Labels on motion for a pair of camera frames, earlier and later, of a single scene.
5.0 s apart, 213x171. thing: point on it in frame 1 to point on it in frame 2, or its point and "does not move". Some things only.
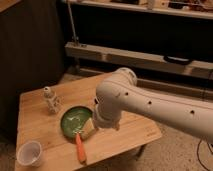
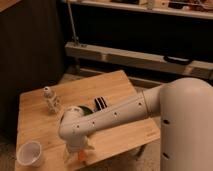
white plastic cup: x=28 y=153 does not move
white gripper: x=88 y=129 to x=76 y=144
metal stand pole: x=75 y=39 does not move
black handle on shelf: x=176 y=60 does not move
